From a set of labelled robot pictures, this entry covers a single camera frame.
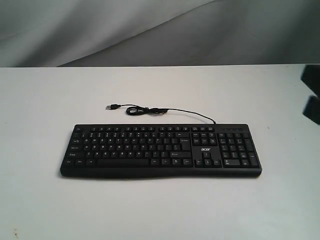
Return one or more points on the black Acer keyboard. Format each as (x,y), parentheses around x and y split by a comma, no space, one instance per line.
(136,151)

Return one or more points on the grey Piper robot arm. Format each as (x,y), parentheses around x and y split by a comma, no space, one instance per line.
(311,78)

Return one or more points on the grey backdrop cloth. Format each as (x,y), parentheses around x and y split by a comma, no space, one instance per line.
(125,33)

